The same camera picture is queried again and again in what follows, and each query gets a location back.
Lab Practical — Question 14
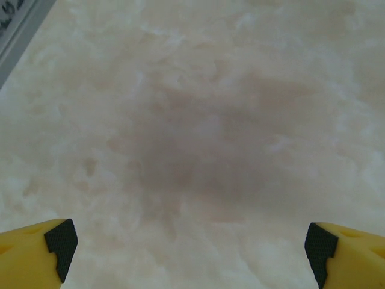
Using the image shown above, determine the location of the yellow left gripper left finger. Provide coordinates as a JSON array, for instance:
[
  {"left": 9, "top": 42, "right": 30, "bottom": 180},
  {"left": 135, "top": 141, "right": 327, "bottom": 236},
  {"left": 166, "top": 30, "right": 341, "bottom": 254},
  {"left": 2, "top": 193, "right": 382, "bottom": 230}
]
[{"left": 0, "top": 218, "right": 78, "bottom": 289}]

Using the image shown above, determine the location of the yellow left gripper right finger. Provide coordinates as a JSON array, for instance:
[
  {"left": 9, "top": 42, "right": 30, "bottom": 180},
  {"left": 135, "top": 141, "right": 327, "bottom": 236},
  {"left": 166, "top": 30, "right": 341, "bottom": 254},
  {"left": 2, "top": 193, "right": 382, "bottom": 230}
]
[{"left": 304, "top": 222, "right": 385, "bottom": 289}]

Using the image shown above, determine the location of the aluminium table edge rail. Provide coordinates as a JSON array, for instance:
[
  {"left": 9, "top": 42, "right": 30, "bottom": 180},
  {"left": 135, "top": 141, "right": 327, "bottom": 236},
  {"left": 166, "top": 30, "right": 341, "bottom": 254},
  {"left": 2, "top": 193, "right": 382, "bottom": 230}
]
[{"left": 0, "top": 0, "right": 58, "bottom": 90}]

